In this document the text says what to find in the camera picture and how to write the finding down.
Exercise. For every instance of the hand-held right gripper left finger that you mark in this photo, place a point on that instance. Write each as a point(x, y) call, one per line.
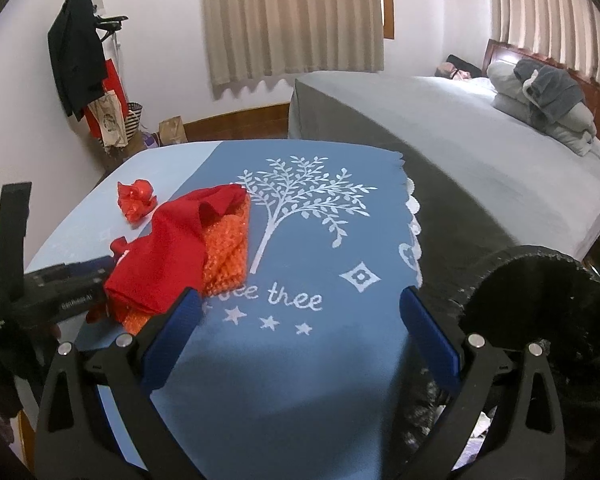
point(167, 345)

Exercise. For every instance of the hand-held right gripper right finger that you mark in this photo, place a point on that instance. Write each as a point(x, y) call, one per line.
point(430, 340)

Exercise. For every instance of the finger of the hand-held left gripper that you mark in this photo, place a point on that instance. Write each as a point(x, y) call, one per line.
point(75, 270)
point(12, 240)

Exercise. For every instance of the red cloth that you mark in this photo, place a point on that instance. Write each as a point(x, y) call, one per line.
point(165, 250)

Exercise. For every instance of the trash bin with black liner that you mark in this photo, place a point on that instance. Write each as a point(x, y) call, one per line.
point(530, 305)

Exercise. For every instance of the orange mesh net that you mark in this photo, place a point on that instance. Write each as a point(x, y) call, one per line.
point(227, 245)

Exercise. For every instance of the blue tree print tablecloth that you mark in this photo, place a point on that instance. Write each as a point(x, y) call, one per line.
point(290, 360)

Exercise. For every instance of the beige tote bag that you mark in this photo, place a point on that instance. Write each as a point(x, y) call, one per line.
point(107, 120)

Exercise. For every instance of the striped bag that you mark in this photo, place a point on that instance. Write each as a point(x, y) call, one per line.
point(135, 120)

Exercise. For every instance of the brown paper bag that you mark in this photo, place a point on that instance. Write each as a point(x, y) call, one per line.
point(172, 131)

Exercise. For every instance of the red bag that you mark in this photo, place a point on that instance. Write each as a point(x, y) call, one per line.
point(111, 85)

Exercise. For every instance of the bed with grey sheet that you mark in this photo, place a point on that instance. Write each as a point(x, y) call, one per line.
point(480, 160)

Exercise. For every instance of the black coat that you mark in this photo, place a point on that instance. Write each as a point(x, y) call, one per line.
point(75, 55)

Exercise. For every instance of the black hanger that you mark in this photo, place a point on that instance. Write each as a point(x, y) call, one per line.
point(111, 21)

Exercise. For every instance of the folded light grey quilt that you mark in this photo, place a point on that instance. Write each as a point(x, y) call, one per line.
point(570, 125)

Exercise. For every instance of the pink and black bag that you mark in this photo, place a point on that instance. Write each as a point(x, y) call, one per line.
point(455, 67)

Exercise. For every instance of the dark grey garment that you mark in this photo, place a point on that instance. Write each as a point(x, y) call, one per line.
point(555, 90)

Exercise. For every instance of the beige curtain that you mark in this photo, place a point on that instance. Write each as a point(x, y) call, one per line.
point(545, 15)
point(290, 20)

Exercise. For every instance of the wooden window frame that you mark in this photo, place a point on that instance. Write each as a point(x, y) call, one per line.
point(388, 0)

